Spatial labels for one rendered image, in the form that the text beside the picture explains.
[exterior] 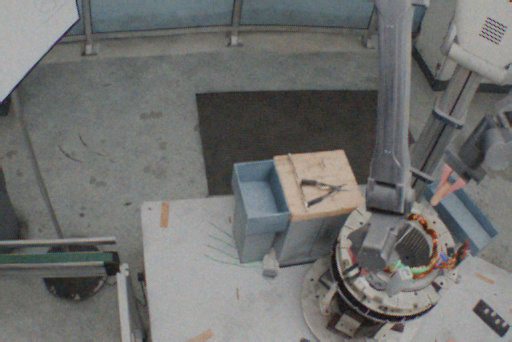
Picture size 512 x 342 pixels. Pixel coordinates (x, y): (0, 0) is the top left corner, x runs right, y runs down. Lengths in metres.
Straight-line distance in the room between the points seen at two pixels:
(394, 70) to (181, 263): 0.91
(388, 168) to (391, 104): 0.11
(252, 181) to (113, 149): 1.49
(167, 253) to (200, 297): 0.17
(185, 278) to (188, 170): 1.27
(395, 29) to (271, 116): 2.22
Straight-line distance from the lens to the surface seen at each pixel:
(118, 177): 2.63
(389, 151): 0.82
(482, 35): 1.29
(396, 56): 0.77
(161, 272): 1.44
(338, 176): 1.33
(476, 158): 0.98
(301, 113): 2.99
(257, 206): 1.33
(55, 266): 1.53
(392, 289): 1.12
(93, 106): 3.01
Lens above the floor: 2.07
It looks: 51 degrees down
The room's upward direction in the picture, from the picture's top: 11 degrees clockwise
